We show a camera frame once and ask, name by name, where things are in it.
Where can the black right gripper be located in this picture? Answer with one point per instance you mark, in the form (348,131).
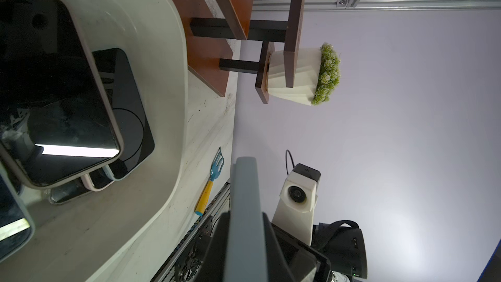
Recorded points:
(343,244)

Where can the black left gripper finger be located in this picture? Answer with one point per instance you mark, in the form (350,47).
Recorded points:
(246,246)

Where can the light blue case phone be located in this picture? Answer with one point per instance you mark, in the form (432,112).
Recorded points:
(17,226)

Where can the pink case phone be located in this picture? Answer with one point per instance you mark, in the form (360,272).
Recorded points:
(56,121)

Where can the white case phone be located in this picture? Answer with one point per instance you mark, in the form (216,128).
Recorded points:
(96,181)

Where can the blue case phone large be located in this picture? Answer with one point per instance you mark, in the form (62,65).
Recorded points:
(124,97)

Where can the white plastic storage box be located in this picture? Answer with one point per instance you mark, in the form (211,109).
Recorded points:
(79,240)

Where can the blue yellow toy fork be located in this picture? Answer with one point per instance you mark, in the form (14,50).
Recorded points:
(215,171)

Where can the green artificial plant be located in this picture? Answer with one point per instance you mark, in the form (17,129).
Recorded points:
(329,76)

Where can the brown wooden tiered stand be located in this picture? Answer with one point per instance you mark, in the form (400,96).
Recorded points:
(210,57)

